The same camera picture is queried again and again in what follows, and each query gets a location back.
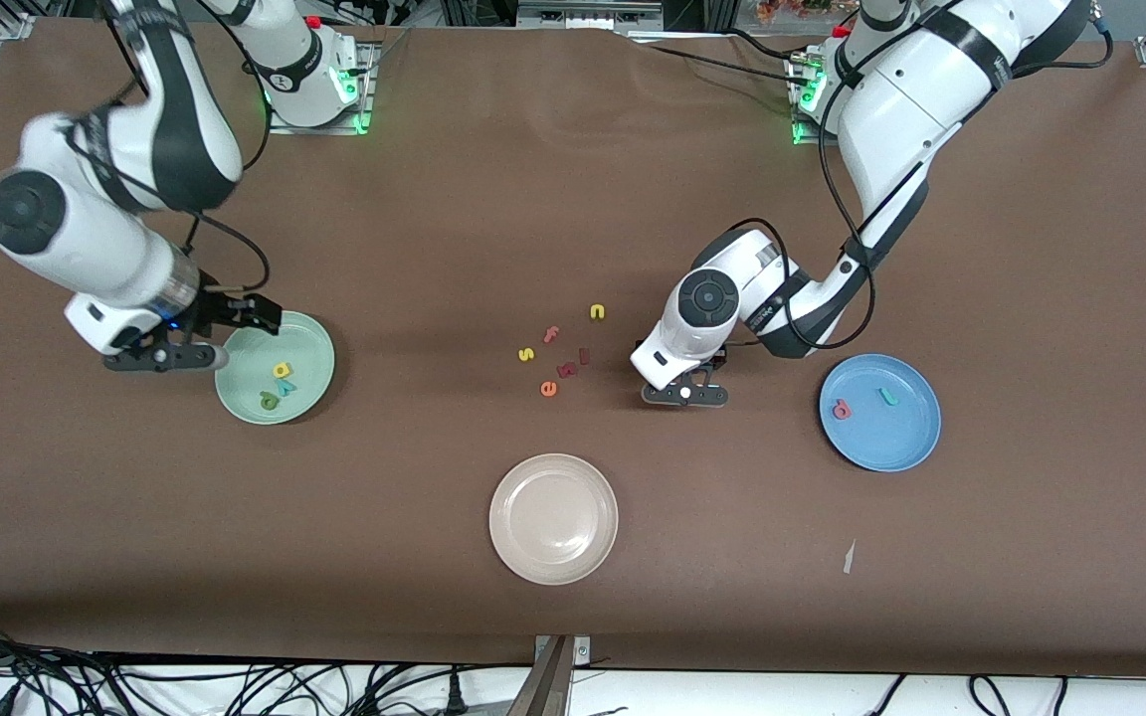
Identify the beige plate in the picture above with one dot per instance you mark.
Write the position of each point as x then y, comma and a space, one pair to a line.
553, 519

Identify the red letter p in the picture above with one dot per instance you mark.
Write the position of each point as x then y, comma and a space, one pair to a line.
845, 405

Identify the black power plug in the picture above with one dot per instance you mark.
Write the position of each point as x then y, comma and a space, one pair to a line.
455, 696

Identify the green letter p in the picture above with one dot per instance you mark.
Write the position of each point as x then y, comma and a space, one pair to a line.
266, 402

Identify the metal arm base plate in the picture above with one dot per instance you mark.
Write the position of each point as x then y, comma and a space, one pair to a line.
800, 134
366, 99

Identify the white tape scrap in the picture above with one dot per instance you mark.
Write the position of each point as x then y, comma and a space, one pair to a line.
849, 559

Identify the maroon letter n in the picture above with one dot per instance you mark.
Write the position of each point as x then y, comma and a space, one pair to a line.
567, 369

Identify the green plate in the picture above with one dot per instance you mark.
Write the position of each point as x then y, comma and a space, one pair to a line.
309, 348

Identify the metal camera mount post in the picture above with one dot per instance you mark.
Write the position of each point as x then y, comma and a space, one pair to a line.
545, 686

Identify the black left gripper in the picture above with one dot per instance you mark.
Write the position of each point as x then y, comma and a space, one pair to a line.
718, 360

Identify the orange flower bunch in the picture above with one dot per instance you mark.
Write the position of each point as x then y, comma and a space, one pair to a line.
792, 8

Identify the brown table cover sheet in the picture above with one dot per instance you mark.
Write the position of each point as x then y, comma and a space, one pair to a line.
493, 199

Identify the grey power strip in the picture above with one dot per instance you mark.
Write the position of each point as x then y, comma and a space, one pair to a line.
588, 12

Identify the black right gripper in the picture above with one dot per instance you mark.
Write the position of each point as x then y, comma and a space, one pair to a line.
218, 311

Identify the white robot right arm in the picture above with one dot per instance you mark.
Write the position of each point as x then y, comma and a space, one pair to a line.
175, 129

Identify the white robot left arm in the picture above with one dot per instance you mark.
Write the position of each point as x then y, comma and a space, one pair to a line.
891, 109

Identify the blue plate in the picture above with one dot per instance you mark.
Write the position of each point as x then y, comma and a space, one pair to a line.
891, 438

